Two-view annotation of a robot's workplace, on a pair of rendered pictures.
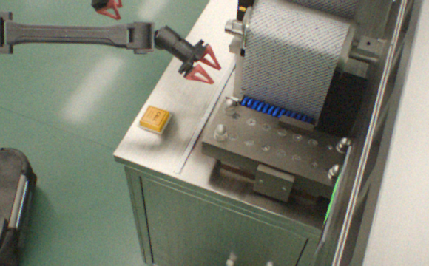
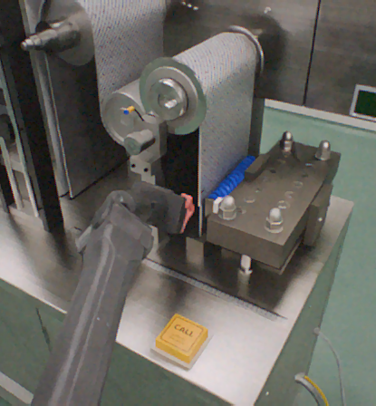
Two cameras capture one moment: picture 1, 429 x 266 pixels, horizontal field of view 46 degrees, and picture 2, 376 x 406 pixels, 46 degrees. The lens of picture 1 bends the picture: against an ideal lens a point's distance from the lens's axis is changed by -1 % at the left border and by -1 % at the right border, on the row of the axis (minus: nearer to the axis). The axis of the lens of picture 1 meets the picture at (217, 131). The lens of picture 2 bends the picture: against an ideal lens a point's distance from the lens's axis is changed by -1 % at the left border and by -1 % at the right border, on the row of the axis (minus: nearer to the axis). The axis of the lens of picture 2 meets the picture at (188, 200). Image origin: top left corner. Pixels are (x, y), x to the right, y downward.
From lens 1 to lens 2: 1.21 m
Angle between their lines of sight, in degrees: 55
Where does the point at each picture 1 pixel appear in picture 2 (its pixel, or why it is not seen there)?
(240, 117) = (240, 207)
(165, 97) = (134, 323)
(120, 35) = (126, 241)
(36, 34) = (89, 386)
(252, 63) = (207, 139)
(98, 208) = not seen: outside the picture
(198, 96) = (144, 282)
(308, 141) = (278, 165)
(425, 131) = not seen: outside the picture
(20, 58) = not seen: outside the picture
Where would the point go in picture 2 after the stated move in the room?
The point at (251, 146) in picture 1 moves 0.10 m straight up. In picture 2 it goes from (289, 203) to (295, 162)
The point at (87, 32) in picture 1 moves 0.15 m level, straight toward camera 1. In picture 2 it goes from (111, 284) to (244, 271)
